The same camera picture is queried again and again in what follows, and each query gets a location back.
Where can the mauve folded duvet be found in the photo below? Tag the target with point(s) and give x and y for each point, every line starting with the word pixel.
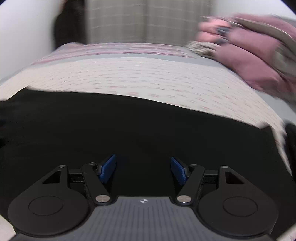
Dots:
pixel 261 50

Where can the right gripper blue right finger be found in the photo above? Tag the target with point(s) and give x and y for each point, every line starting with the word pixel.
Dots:
pixel 190 178

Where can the pink folded clothes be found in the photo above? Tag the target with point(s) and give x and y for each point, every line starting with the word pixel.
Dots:
pixel 213 30

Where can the striped folded garment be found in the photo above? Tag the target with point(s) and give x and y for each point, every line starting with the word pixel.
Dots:
pixel 204 49

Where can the grey star curtain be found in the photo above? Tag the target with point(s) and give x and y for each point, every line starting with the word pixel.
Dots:
pixel 140 21

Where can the black pants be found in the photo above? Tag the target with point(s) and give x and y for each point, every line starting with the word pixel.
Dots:
pixel 41 130

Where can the dark hanging clothes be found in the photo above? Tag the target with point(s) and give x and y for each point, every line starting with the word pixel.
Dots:
pixel 69 25

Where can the cherry print blanket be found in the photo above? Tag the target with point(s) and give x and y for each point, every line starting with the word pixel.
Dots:
pixel 196 84

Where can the pink striped blanket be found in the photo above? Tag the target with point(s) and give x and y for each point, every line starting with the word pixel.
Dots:
pixel 72 50

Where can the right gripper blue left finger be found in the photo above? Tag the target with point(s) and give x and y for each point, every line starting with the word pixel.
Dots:
pixel 95 175

